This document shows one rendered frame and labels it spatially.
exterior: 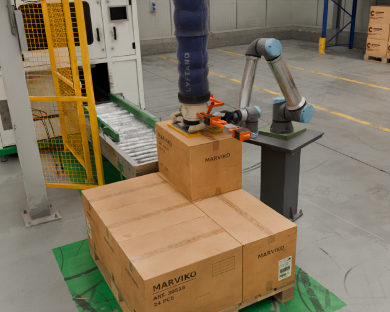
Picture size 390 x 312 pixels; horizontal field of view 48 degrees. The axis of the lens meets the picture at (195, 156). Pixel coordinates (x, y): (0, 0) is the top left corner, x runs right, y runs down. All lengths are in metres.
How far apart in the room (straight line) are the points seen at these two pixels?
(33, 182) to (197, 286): 2.03
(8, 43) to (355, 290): 3.07
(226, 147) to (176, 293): 1.04
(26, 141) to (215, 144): 1.71
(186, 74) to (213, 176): 0.70
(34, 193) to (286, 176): 2.15
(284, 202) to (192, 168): 1.09
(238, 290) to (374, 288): 1.00
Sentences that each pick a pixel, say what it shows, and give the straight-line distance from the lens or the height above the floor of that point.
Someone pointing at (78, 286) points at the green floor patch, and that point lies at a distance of 3.25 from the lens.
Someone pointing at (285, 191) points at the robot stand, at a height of 0.31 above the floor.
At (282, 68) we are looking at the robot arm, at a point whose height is 1.34.
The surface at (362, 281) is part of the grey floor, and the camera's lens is 3.28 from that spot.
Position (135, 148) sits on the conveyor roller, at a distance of 4.03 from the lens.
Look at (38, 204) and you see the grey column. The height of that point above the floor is 0.15.
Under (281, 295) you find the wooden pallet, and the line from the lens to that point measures 2.96.
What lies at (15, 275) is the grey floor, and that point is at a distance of 3.53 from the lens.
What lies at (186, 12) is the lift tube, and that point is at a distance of 2.89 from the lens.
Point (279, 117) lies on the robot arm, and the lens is 3.50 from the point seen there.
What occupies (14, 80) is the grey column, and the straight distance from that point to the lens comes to 3.78.
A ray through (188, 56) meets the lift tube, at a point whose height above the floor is 1.47.
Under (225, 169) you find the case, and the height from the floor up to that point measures 0.72.
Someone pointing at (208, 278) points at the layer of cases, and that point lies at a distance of 2.50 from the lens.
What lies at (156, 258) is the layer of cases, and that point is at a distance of 2.44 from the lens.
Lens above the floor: 1.93
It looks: 22 degrees down
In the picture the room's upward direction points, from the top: 2 degrees counter-clockwise
